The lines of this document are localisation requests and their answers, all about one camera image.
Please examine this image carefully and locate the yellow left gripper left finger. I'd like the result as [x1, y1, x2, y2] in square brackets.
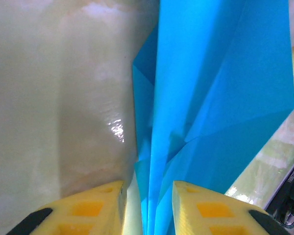
[6, 180, 127, 235]

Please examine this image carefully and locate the blue paper sheet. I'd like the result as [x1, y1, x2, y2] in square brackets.
[132, 0, 294, 235]

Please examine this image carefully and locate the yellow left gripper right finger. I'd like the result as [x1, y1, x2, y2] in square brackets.
[171, 180, 291, 235]

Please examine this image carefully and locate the thin black right gripper cable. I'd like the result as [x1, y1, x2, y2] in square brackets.
[280, 200, 294, 229]

